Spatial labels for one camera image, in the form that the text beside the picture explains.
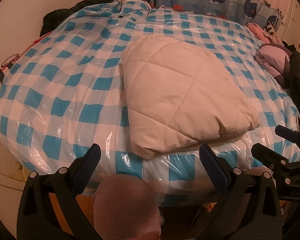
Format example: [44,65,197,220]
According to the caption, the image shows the cream quilted padded jacket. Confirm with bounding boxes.
[121,35,261,159]

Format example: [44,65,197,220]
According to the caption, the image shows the pink clothes pile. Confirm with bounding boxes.
[247,23,283,46]

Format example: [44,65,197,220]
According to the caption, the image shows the pink plush slipper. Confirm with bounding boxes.
[93,174,161,239]

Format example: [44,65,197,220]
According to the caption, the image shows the pink folded jacket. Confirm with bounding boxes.
[255,43,292,89]

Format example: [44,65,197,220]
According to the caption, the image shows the striped yellow black item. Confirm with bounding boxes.
[265,21,277,36]

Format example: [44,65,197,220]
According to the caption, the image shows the blue white checkered bed cover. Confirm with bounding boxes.
[0,0,300,205]

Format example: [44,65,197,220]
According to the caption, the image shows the black clothes by wall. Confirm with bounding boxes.
[39,0,113,37]

